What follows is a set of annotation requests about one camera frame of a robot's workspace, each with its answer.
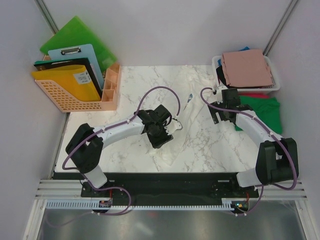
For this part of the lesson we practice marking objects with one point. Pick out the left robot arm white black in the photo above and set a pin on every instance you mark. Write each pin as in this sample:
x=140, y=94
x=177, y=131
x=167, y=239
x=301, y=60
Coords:
x=86, y=145

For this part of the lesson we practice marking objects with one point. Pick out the white printed t shirt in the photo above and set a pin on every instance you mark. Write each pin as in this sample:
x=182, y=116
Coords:
x=188, y=84

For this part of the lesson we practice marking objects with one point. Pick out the black folder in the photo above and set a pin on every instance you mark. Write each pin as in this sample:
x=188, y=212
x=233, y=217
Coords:
x=52, y=64

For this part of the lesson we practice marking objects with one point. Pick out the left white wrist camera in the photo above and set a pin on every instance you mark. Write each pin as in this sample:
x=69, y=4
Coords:
x=174, y=126

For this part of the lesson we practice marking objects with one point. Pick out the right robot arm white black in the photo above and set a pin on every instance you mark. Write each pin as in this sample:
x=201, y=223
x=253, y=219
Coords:
x=277, y=158

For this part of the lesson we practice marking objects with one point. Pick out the yellow folder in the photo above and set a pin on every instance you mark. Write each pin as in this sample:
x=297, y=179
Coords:
x=75, y=79

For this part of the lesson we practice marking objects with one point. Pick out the light blue clipboard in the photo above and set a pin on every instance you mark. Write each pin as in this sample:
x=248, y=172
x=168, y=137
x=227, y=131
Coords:
x=76, y=52

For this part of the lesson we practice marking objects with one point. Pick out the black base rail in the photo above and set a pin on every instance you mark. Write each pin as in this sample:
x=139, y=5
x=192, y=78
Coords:
x=171, y=188

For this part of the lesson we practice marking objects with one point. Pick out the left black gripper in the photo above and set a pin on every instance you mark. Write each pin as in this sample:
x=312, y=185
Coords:
x=157, y=143

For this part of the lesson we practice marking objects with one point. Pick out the white cable duct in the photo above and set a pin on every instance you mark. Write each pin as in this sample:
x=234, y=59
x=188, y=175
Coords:
x=110, y=204

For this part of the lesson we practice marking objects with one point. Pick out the peach compartment organizer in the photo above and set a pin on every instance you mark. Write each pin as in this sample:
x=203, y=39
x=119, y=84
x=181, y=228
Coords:
x=112, y=82

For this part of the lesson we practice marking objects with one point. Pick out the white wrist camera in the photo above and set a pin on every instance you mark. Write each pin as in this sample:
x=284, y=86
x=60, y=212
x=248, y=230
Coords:
x=217, y=92
x=174, y=126

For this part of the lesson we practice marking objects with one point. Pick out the green t shirt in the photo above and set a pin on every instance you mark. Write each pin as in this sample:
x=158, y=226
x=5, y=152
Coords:
x=267, y=109

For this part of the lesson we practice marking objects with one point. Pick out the red t shirt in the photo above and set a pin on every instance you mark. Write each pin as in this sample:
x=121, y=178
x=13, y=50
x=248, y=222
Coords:
x=255, y=95

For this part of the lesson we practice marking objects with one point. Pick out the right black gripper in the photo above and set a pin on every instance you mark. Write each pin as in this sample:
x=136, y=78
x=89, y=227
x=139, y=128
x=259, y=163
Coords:
x=213, y=111

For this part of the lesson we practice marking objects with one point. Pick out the white laundry basket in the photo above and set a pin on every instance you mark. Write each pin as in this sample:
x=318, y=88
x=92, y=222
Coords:
x=275, y=86

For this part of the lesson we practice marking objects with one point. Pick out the black garment in basket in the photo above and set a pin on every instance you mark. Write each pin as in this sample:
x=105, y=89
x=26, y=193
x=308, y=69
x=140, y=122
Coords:
x=221, y=76

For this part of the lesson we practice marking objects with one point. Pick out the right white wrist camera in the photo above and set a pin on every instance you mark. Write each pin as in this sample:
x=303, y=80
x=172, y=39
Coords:
x=217, y=92

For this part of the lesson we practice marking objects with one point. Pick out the orange mesh file holder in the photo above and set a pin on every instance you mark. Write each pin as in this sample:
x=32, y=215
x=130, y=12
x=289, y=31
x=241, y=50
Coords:
x=67, y=102

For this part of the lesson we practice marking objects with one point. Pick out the pink folded t shirt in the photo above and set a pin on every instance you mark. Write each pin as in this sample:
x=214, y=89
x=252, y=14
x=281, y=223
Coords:
x=246, y=69

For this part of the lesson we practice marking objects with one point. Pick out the green plastic board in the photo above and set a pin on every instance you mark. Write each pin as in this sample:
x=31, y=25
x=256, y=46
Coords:
x=76, y=33

